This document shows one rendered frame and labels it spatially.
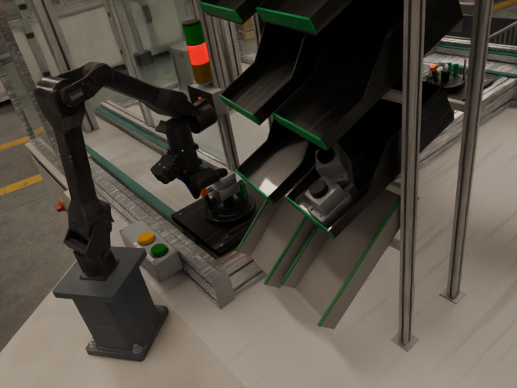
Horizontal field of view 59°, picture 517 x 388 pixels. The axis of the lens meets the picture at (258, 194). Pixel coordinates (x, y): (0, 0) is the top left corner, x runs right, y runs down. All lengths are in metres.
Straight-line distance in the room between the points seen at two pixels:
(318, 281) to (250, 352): 0.23
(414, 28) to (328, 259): 0.46
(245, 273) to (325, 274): 0.28
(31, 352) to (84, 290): 0.30
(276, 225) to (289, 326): 0.23
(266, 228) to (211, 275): 0.17
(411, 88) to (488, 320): 0.58
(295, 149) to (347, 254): 0.22
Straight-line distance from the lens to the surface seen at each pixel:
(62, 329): 1.25
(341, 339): 1.02
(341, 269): 0.88
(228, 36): 2.38
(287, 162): 0.88
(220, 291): 1.08
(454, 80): 1.84
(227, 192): 1.16
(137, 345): 1.08
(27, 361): 1.23
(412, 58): 0.66
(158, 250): 1.16
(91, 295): 0.97
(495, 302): 1.12
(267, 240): 1.00
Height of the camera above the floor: 1.66
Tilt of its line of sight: 33 degrees down
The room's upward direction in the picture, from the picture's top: 11 degrees counter-clockwise
